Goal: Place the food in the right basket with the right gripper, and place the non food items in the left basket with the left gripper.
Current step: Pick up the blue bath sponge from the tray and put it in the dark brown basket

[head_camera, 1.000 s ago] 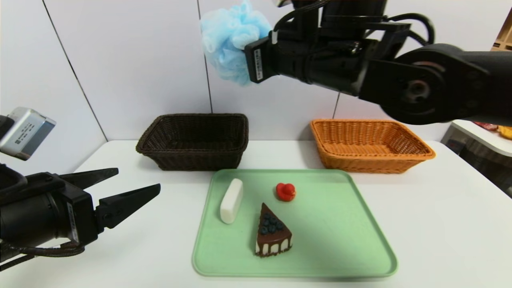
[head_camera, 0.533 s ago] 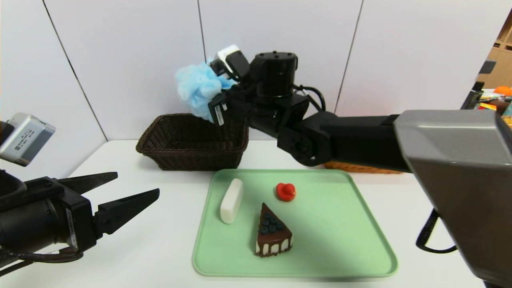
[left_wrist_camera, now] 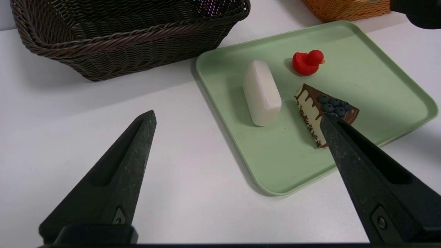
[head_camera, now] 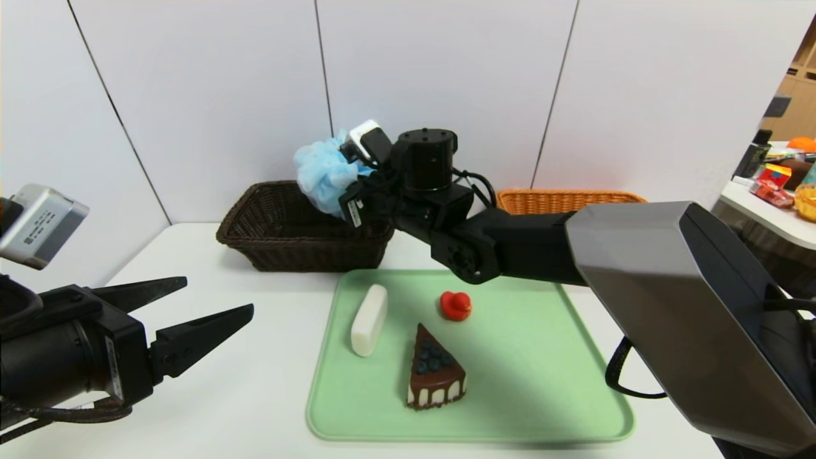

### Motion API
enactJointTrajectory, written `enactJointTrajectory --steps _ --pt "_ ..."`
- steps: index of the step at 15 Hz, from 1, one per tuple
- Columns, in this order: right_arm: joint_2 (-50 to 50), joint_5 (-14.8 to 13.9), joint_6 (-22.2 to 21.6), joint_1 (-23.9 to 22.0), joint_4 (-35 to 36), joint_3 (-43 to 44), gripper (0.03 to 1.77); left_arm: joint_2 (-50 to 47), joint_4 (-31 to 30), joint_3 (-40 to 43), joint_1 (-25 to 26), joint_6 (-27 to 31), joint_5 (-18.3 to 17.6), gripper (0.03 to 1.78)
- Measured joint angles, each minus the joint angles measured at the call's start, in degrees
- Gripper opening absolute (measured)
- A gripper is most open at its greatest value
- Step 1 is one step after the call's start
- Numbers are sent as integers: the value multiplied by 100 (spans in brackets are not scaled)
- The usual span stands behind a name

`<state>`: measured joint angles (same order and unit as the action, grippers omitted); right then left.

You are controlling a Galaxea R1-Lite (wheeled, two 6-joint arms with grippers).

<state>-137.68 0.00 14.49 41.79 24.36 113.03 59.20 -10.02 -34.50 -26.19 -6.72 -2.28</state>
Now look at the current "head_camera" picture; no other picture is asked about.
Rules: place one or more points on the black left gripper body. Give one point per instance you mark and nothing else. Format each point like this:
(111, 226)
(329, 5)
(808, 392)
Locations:
(123, 352)

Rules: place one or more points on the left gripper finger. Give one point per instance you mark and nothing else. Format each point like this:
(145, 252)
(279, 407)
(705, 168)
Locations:
(143, 291)
(197, 341)

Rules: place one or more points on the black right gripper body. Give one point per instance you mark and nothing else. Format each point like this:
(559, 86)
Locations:
(354, 211)

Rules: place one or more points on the light blue mesh loofah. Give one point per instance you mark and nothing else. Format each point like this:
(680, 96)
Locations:
(322, 172)

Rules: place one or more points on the red rubber duck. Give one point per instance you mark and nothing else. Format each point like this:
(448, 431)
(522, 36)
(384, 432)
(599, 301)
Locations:
(455, 307)

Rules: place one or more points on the chocolate blueberry cake slice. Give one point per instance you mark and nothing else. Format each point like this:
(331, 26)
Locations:
(435, 376)

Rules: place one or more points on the black silver right arm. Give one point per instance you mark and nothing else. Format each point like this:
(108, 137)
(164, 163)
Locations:
(669, 287)

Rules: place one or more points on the dark brown wicker basket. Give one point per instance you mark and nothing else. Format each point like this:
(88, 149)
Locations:
(287, 250)

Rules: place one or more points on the orange wicker basket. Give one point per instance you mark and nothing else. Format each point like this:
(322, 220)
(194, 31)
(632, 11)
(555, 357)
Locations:
(554, 203)

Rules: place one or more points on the white soap bar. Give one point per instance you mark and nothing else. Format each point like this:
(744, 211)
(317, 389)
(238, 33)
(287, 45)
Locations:
(368, 322)

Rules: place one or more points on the light green plastic tray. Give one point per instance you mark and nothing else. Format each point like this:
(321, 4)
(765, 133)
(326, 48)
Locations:
(510, 382)

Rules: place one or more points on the black upright device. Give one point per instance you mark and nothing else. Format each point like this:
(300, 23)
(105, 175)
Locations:
(750, 158)

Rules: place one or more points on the white side table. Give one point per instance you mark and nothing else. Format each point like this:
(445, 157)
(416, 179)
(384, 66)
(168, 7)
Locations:
(765, 220)

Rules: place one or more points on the red plastic packet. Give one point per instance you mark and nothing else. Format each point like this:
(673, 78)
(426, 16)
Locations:
(770, 196)

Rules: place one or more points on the red colourful small box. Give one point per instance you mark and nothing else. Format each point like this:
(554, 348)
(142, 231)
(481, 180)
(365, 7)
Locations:
(774, 175)

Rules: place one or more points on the dark brown box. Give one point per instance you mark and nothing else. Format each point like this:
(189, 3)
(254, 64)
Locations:
(798, 171)

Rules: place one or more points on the yellow woven bowl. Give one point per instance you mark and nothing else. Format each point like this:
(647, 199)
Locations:
(806, 204)

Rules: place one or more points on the orange ball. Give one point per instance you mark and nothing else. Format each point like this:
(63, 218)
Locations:
(802, 145)

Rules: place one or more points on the wooden shelf cabinet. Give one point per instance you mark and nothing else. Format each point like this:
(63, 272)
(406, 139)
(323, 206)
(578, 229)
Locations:
(800, 108)

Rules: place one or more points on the black right camera bracket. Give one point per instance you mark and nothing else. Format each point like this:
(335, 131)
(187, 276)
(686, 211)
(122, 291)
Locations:
(381, 148)

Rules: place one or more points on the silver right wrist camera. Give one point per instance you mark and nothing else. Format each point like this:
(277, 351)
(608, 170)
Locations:
(362, 137)

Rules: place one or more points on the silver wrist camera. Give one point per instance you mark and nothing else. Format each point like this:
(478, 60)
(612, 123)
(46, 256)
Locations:
(41, 226)
(362, 137)

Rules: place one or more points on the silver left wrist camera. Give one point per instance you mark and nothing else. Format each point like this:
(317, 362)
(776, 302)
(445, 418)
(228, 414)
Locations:
(41, 226)

